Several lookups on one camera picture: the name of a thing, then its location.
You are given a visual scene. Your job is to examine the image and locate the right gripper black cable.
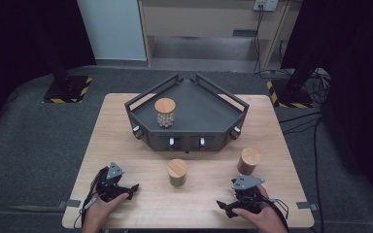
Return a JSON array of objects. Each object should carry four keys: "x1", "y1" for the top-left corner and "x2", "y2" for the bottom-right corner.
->
[{"x1": 265, "y1": 197, "x2": 289, "y2": 233}]

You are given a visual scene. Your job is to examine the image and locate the grey tape piece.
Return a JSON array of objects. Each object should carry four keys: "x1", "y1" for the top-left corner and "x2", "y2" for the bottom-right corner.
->
[
  {"x1": 57, "y1": 199, "x2": 83, "y2": 209},
  {"x1": 295, "y1": 201, "x2": 321, "y2": 212}
]

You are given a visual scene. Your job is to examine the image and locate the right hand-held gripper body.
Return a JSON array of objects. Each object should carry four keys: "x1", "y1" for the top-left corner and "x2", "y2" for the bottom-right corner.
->
[{"x1": 231, "y1": 175, "x2": 266, "y2": 215}]

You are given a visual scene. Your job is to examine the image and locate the black stand with striped base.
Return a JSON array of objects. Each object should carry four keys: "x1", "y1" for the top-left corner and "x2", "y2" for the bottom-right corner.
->
[
  {"x1": 42, "y1": 48, "x2": 93, "y2": 105},
  {"x1": 266, "y1": 57, "x2": 315, "y2": 110}
]

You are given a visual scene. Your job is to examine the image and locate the black cable from outlet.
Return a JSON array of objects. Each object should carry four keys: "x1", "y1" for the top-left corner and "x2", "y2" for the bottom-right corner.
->
[{"x1": 253, "y1": 9, "x2": 265, "y2": 75}]

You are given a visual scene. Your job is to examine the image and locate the white panel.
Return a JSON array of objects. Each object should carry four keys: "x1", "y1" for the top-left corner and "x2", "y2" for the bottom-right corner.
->
[{"x1": 76, "y1": 0, "x2": 148, "y2": 62}]

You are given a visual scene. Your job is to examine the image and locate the glass jar of green beans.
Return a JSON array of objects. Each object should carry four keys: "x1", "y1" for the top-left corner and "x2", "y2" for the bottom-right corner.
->
[{"x1": 166, "y1": 158, "x2": 188, "y2": 187}]

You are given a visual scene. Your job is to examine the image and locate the white power outlet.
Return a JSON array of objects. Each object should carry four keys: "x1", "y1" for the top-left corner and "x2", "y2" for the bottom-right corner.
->
[{"x1": 253, "y1": 0, "x2": 280, "y2": 13}]

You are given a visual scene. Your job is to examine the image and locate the person's right hand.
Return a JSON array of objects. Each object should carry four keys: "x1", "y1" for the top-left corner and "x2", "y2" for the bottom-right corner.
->
[{"x1": 232, "y1": 185, "x2": 288, "y2": 233}]

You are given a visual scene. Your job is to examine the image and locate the glass jar of red berries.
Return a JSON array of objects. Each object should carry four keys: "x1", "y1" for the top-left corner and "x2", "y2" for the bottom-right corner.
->
[{"x1": 236, "y1": 148, "x2": 261, "y2": 177}]

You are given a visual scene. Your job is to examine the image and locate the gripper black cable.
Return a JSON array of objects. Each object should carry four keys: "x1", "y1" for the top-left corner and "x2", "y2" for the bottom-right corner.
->
[
  {"x1": 265, "y1": 197, "x2": 289, "y2": 233},
  {"x1": 73, "y1": 166, "x2": 110, "y2": 230}
]

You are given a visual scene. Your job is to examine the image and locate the person's left hand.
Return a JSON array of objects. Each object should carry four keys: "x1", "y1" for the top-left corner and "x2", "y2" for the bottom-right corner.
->
[{"x1": 83, "y1": 192, "x2": 130, "y2": 233}]

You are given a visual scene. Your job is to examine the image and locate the glass jar of beige nuts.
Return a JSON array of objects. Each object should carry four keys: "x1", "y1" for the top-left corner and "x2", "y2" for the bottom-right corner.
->
[{"x1": 153, "y1": 97, "x2": 177, "y2": 128}]

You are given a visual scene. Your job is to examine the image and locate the black floor cable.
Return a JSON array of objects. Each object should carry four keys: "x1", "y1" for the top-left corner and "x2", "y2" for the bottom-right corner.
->
[{"x1": 278, "y1": 111, "x2": 325, "y2": 233}]

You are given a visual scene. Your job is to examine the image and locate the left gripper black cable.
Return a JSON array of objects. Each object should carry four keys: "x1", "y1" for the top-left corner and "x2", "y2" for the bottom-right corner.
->
[{"x1": 73, "y1": 166, "x2": 110, "y2": 230}]

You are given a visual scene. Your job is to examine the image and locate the black corner rack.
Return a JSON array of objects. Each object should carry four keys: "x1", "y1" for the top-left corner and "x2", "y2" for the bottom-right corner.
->
[{"x1": 123, "y1": 73, "x2": 251, "y2": 153}]

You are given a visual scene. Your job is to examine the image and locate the black curtain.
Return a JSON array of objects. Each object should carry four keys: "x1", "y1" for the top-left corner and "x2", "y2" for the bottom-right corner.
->
[
  {"x1": 0, "y1": 0, "x2": 97, "y2": 142},
  {"x1": 281, "y1": 0, "x2": 373, "y2": 208}
]

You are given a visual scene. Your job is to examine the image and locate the bundle of cables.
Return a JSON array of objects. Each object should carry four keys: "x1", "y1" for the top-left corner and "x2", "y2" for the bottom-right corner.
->
[{"x1": 304, "y1": 67, "x2": 332, "y2": 105}]

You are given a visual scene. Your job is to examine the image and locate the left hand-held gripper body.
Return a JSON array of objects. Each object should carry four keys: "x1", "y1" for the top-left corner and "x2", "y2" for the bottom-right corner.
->
[{"x1": 95, "y1": 161, "x2": 130, "y2": 202}]

